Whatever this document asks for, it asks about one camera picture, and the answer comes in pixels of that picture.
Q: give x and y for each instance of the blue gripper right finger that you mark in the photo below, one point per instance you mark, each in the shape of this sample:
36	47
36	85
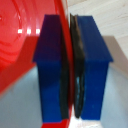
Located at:
95	66

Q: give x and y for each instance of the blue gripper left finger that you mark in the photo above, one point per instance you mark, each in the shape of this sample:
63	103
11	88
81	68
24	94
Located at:
50	66

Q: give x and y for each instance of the red bowl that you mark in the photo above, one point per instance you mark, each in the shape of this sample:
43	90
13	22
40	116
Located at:
20	40

